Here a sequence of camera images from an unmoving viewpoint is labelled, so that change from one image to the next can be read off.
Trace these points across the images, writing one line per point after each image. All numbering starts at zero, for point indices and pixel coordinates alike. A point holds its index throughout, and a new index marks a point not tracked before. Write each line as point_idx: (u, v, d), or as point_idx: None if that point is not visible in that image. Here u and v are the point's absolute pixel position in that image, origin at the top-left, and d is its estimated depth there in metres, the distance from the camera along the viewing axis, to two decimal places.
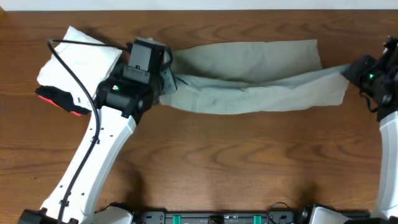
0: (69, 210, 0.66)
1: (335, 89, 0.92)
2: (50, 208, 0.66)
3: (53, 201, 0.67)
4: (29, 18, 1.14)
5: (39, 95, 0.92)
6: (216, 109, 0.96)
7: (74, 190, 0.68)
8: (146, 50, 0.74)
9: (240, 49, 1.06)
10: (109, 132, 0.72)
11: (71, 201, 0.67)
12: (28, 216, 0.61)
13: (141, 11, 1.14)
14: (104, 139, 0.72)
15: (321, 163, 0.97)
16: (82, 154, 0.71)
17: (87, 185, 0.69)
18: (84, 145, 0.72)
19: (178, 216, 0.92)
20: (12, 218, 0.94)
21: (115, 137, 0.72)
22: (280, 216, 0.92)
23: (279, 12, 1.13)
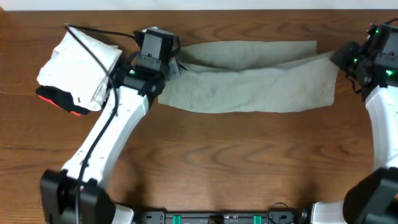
0: (89, 172, 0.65)
1: (324, 84, 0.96)
2: (71, 170, 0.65)
3: (74, 162, 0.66)
4: (28, 18, 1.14)
5: (39, 95, 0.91)
6: (216, 99, 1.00)
7: (94, 154, 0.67)
8: (157, 40, 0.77)
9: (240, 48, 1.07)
10: (127, 106, 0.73)
11: (91, 164, 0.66)
12: (50, 175, 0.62)
13: (141, 10, 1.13)
14: (122, 113, 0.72)
15: (322, 163, 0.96)
16: (99, 127, 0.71)
17: (107, 150, 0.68)
18: (103, 117, 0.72)
19: (178, 216, 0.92)
20: (10, 218, 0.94)
21: (134, 112, 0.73)
22: (280, 216, 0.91)
23: (279, 11, 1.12)
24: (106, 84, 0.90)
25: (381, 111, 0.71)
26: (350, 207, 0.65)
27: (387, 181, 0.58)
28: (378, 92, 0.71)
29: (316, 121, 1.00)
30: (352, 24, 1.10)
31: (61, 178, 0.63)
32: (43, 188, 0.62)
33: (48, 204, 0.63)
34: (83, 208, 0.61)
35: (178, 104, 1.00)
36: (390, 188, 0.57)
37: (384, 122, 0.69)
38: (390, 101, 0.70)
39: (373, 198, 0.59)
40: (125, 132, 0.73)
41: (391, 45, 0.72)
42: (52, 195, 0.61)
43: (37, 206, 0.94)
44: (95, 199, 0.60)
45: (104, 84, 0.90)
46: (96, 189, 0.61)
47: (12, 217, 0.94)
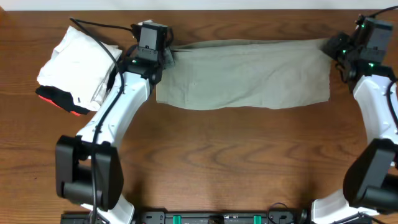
0: (102, 137, 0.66)
1: (316, 78, 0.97)
2: (84, 135, 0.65)
3: (87, 129, 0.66)
4: (28, 19, 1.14)
5: (40, 96, 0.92)
6: (213, 99, 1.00)
7: (106, 121, 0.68)
8: (153, 32, 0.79)
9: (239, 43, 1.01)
10: (132, 86, 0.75)
11: (104, 129, 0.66)
12: (65, 139, 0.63)
13: (142, 10, 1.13)
14: (129, 92, 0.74)
15: (322, 163, 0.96)
16: (108, 102, 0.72)
17: (117, 119, 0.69)
18: (111, 96, 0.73)
19: (178, 216, 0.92)
20: (10, 218, 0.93)
21: (138, 91, 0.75)
22: (280, 216, 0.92)
23: (279, 11, 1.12)
24: (106, 84, 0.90)
25: (368, 95, 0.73)
26: (347, 190, 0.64)
27: (380, 149, 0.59)
28: (364, 79, 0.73)
29: (316, 120, 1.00)
30: (352, 23, 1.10)
31: (76, 143, 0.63)
32: (58, 153, 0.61)
33: (61, 170, 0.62)
34: (99, 168, 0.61)
35: (175, 101, 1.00)
36: (385, 155, 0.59)
37: (372, 106, 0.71)
38: (376, 85, 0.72)
39: (370, 170, 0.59)
40: (131, 109, 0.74)
41: (376, 39, 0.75)
42: (67, 159, 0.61)
43: (37, 206, 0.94)
44: (109, 158, 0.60)
45: (104, 84, 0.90)
46: (111, 150, 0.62)
47: (12, 216, 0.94)
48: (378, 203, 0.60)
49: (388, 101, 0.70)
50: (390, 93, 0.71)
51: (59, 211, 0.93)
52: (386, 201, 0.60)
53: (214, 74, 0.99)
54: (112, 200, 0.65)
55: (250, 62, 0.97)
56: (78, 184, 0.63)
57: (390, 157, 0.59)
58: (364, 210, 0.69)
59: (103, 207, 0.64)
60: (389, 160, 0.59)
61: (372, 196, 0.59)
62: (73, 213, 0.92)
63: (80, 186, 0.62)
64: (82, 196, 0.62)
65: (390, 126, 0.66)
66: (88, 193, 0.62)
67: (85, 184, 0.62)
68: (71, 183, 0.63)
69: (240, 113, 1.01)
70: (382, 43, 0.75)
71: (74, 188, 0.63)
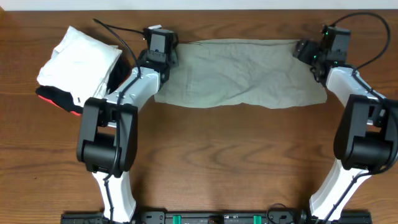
0: (125, 101, 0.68)
1: (309, 79, 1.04)
2: (109, 99, 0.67)
3: (112, 94, 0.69)
4: (29, 19, 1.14)
5: (39, 95, 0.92)
6: (211, 98, 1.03)
7: (128, 91, 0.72)
8: (161, 37, 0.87)
9: (236, 45, 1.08)
10: (148, 74, 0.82)
11: (126, 97, 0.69)
12: (92, 99, 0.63)
13: (142, 10, 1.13)
14: (145, 78, 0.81)
15: (322, 163, 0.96)
16: (126, 83, 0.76)
17: (137, 93, 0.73)
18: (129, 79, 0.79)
19: (178, 216, 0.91)
20: (9, 218, 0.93)
21: (153, 79, 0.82)
22: (280, 216, 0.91)
23: (279, 12, 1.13)
24: (106, 84, 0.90)
25: (338, 81, 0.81)
26: (337, 151, 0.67)
27: (359, 103, 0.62)
28: (331, 70, 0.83)
29: (316, 120, 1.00)
30: (352, 24, 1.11)
31: (102, 104, 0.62)
32: (85, 112, 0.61)
33: (86, 130, 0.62)
34: (122, 128, 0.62)
35: (175, 101, 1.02)
36: (363, 109, 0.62)
37: (343, 86, 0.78)
38: (343, 71, 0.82)
39: (352, 123, 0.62)
40: (146, 93, 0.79)
41: (338, 43, 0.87)
42: (94, 119, 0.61)
43: (37, 205, 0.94)
44: (132, 117, 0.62)
45: (104, 84, 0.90)
46: (134, 110, 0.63)
47: (11, 216, 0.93)
48: (365, 157, 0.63)
49: (354, 78, 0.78)
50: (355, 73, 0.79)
51: (58, 211, 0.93)
52: (372, 155, 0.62)
53: (212, 73, 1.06)
54: (128, 164, 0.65)
55: (246, 61, 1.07)
56: (98, 146, 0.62)
57: (367, 110, 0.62)
58: (357, 172, 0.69)
59: (120, 170, 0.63)
60: (366, 114, 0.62)
61: (359, 152, 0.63)
62: (73, 213, 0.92)
63: (101, 148, 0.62)
64: (102, 158, 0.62)
65: (360, 89, 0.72)
66: (108, 154, 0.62)
67: (106, 146, 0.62)
68: (92, 144, 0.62)
69: (240, 112, 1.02)
70: (343, 46, 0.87)
71: (94, 149, 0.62)
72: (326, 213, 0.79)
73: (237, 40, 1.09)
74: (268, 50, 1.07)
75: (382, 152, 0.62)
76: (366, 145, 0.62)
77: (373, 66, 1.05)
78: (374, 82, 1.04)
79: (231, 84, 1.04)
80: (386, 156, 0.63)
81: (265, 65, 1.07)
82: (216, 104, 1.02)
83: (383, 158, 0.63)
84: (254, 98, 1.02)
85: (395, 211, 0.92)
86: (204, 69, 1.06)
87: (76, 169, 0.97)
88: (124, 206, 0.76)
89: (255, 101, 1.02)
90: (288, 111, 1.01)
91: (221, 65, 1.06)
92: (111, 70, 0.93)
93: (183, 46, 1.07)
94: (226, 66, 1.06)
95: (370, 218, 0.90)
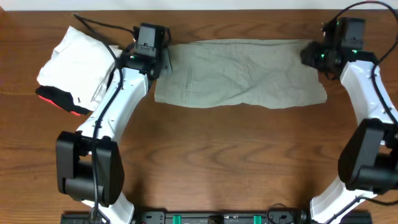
0: (102, 131, 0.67)
1: (309, 79, 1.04)
2: (85, 132, 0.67)
3: (87, 124, 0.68)
4: (30, 19, 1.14)
5: (40, 96, 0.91)
6: (210, 98, 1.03)
7: (106, 116, 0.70)
8: (151, 30, 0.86)
9: (236, 45, 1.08)
10: (131, 82, 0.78)
11: (104, 125, 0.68)
12: (64, 136, 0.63)
13: (142, 10, 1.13)
14: (127, 88, 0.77)
15: (322, 163, 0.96)
16: (106, 99, 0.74)
17: (117, 114, 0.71)
18: (109, 91, 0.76)
19: (178, 216, 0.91)
20: (9, 218, 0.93)
21: (136, 87, 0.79)
22: (280, 216, 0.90)
23: (279, 12, 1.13)
24: (106, 84, 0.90)
25: (354, 79, 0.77)
26: (342, 173, 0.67)
27: (371, 129, 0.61)
28: (349, 65, 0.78)
29: (316, 120, 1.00)
30: None
31: (78, 139, 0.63)
32: (60, 149, 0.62)
33: (63, 165, 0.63)
34: (99, 163, 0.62)
35: (175, 100, 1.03)
36: (375, 135, 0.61)
37: (359, 90, 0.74)
38: (360, 69, 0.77)
39: (362, 150, 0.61)
40: (130, 104, 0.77)
41: (352, 30, 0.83)
42: (69, 155, 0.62)
43: (37, 205, 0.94)
44: (110, 154, 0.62)
45: (104, 84, 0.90)
46: (111, 145, 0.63)
47: (11, 216, 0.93)
48: (373, 181, 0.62)
49: (372, 83, 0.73)
50: (374, 76, 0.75)
51: (58, 211, 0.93)
52: (380, 178, 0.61)
53: (212, 73, 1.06)
54: (112, 195, 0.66)
55: (247, 62, 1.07)
56: (79, 179, 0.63)
57: (379, 136, 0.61)
58: (362, 193, 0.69)
59: (103, 202, 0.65)
60: (379, 138, 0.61)
61: (367, 175, 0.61)
62: (73, 213, 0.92)
63: (82, 181, 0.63)
64: (83, 190, 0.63)
65: (377, 106, 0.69)
66: (89, 188, 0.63)
67: (87, 180, 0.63)
68: (73, 178, 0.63)
69: (240, 112, 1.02)
70: (357, 33, 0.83)
71: (75, 182, 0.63)
72: (325, 217, 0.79)
73: (237, 40, 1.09)
74: (268, 50, 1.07)
75: (392, 175, 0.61)
76: (374, 169, 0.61)
77: None
78: None
79: (232, 84, 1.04)
80: (395, 180, 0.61)
81: (265, 65, 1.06)
82: (216, 104, 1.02)
83: (392, 182, 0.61)
84: (255, 97, 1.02)
85: (395, 211, 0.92)
86: (204, 69, 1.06)
87: None
88: (120, 219, 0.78)
89: (256, 100, 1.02)
90: (288, 111, 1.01)
91: (221, 65, 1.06)
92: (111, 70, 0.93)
93: (183, 46, 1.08)
94: (226, 66, 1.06)
95: (370, 218, 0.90)
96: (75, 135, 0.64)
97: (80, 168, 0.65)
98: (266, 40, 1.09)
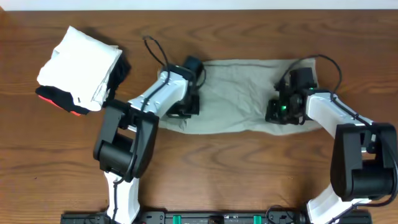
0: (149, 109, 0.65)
1: None
2: (133, 104, 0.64)
3: (136, 99, 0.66)
4: (27, 18, 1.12)
5: (40, 95, 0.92)
6: (213, 124, 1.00)
7: (152, 99, 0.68)
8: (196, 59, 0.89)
9: (238, 67, 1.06)
10: (176, 81, 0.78)
11: (150, 104, 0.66)
12: (117, 102, 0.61)
13: (142, 11, 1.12)
14: (173, 84, 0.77)
15: (322, 163, 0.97)
16: (153, 88, 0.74)
17: (161, 101, 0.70)
18: (156, 83, 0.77)
19: (178, 216, 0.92)
20: (11, 218, 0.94)
21: (180, 87, 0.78)
22: (280, 216, 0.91)
23: (280, 11, 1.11)
24: (106, 84, 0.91)
25: (318, 108, 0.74)
26: (336, 183, 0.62)
27: (349, 132, 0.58)
28: (310, 98, 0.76)
29: None
30: (353, 24, 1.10)
31: (125, 107, 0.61)
32: (107, 112, 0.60)
33: (107, 127, 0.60)
34: (140, 135, 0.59)
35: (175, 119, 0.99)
36: (354, 137, 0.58)
37: (326, 115, 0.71)
38: (321, 97, 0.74)
39: (346, 152, 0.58)
40: (171, 100, 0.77)
41: (305, 77, 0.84)
42: (114, 121, 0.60)
43: (37, 205, 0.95)
44: (152, 126, 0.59)
45: (104, 84, 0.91)
46: (155, 118, 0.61)
47: (12, 216, 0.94)
48: (368, 191, 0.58)
49: (337, 105, 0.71)
50: (334, 98, 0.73)
51: (59, 211, 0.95)
52: (375, 188, 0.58)
53: (212, 96, 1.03)
54: (142, 170, 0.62)
55: (247, 84, 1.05)
56: (112, 148, 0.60)
57: (358, 138, 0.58)
58: (357, 201, 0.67)
59: (134, 175, 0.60)
60: (359, 143, 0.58)
61: (360, 186, 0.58)
62: (73, 213, 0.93)
63: (115, 150, 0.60)
64: (115, 160, 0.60)
65: (345, 116, 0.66)
66: (122, 158, 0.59)
67: (120, 150, 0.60)
68: (109, 145, 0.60)
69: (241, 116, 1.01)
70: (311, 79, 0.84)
71: (108, 151, 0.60)
72: (323, 221, 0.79)
73: (239, 61, 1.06)
74: (270, 73, 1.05)
75: (386, 182, 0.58)
76: (366, 177, 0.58)
77: (372, 67, 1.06)
78: (373, 82, 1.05)
79: (234, 109, 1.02)
80: (389, 186, 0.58)
81: (266, 88, 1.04)
82: (219, 130, 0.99)
83: (388, 188, 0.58)
84: (257, 122, 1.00)
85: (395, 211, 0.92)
86: (206, 93, 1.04)
87: (76, 169, 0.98)
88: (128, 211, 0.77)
89: (259, 125, 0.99)
90: None
91: (223, 89, 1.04)
92: (111, 70, 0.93)
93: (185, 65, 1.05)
94: (228, 90, 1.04)
95: (370, 218, 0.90)
96: (125, 104, 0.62)
97: (117, 137, 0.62)
98: (265, 43, 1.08)
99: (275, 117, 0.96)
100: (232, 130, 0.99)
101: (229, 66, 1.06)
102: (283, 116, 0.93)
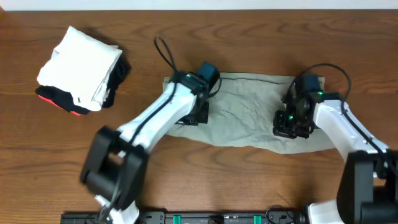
0: (138, 139, 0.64)
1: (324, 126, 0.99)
2: (123, 132, 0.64)
3: (129, 126, 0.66)
4: (28, 18, 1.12)
5: (40, 95, 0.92)
6: (215, 137, 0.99)
7: (145, 126, 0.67)
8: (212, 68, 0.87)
9: (245, 81, 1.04)
10: (181, 98, 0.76)
11: (143, 132, 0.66)
12: (106, 130, 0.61)
13: (142, 10, 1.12)
14: (176, 103, 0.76)
15: (322, 163, 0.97)
16: (153, 107, 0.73)
17: (156, 128, 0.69)
18: (158, 101, 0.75)
19: (178, 216, 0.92)
20: (12, 218, 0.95)
21: (183, 104, 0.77)
22: (280, 216, 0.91)
23: (280, 11, 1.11)
24: (106, 84, 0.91)
25: (328, 120, 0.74)
26: (342, 210, 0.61)
27: (360, 163, 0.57)
28: (318, 106, 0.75)
29: None
30: (352, 24, 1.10)
31: (114, 137, 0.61)
32: (96, 141, 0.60)
33: (94, 155, 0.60)
34: (125, 170, 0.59)
35: (181, 130, 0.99)
36: (366, 169, 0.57)
37: (336, 129, 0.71)
38: (331, 107, 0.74)
39: (357, 183, 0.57)
40: (172, 119, 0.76)
41: (310, 83, 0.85)
42: (102, 149, 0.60)
43: (37, 205, 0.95)
44: (139, 163, 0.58)
45: (104, 84, 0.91)
46: (144, 154, 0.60)
47: (12, 216, 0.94)
48: (377, 220, 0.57)
49: (347, 119, 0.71)
50: (345, 111, 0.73)
51: (60, 211, 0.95)
52: (384, 217, 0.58)
53: (217, 109, 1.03)
54: (127, 202, 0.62)
55: (253, 99, 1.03)
56: (100, 177, 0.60)
57: (371, 168, 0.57)
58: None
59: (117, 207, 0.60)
60: (371, 173, 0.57)
61: (369, 216, 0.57)
62: (73, 213, 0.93)
63: (102, 179, 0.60)
64: (102, 189, 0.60)
65: (357, 138, 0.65)
66: (109, 188, 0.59)
67: (110, 178, 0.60)
68: (96, 173, 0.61)
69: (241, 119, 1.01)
70: (316, 85, 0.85)
71: (96, 178, 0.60)
72: None
73: (246, 75, 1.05)
74: (277, 89, 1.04)
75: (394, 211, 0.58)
76: (375, 206, 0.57)
77: (372, 67, 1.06)
78: (373, 82, 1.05)
79: (237, 122, 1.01)
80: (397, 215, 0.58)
81: (272, 104, 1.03)
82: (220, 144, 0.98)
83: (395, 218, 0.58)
84: (260, 139, 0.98)
85: None
86: (211, 106, 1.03)
87: (76, 169, 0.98)
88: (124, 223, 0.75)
89: (261, 142, 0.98)
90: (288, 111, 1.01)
91: (227, 102, 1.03)
92: (111, 70, 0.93)
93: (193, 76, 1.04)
94: (232, 105, 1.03)
95: None
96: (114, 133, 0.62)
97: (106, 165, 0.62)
98: (265, 43, 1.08)
99: (282, 129, 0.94)
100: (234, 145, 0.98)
101: (236, 79, 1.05)
102: (290, 124, 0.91)
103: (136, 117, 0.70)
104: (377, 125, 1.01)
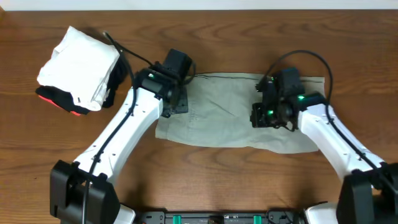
0: (99, 167, 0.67)
1: None
2: (82, 163, 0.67)
3: (86, 157, 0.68)
4: (28, 19, 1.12)
5: (40, 95, 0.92)
6: (213, 138, 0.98)
7: (107, 150, 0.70)
8: (181, 56, 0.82)
9: (244, 80, 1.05)
10: (143, 108, 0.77)
11: (102, 160, 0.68)
12: (61, 167, 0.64)
13: (142, 10, 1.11)
14: (138, 114, 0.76)
15: (322, 163, 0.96)
16: (114, 125, 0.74)
17: (119, 147, 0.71)
18: (119, 115, 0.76)
19: (178, 216, 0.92)
20: (13, 218, 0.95)
21: (148, 113, 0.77)
22: (280, 216, 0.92)
23: (279, 11, 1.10)
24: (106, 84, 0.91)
25: (314, 129, 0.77)
26: None
27: (357, 186, 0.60)
28: (300, 114, 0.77)
29: None
30: (352, 25, 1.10)
31: (71, 170, 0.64)
32: (54, 179, 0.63)
33: (56, 192, 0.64)
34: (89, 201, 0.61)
35: (183, 127, 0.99)
36: (363, 191, 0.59)
37: (324, 139, 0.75)
38: (317, 117, 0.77)
39: (357, 206, 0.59)
40: (138, 130, 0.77)
41: (288, 80, 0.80)
42: (61, 185, 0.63)
43: (38, 206, 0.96)
44: (102, 194, 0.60)
45: (104, 84, 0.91)
46: (104, 183, 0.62)
47: (14, 216, 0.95)
48: None
49: (334, 129, 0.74)
50: (331, 119, 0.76)
51: None
52: None
53: (216, 108, 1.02)
54: None
55: (252, 98, 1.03)
56: (69, 209, 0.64)
57: (368, 189, 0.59)
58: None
59: None
60: (369, 194, 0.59)
61: None
62: None
63: (71, 211, 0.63)
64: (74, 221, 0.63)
65: (350, 154, 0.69)
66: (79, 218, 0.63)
67: (78, 208, 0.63)
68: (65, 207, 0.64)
69: (240, 119, 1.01)
70: (295, 81, 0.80)
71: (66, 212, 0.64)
72: None
73: (247, 75, 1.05)
74: None
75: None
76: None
77: (372, 67, 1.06)
78: (372, 82, 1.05)
79: (236, 122, 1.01)
80: None
81: None
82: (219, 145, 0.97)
83: None
84: (260, 139, 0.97)
85: None
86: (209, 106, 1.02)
87: None
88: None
89: (261, 143, 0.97)
90: None
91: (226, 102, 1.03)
92: (111, 70, 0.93)
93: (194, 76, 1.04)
94: (231, 104, 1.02)
95: None
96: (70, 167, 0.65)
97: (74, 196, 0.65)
98: (265, 43, 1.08)
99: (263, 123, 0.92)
100: (234, 145, 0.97)
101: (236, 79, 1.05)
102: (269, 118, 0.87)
103: (94, 143, 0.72)
104: (376, 125, 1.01)
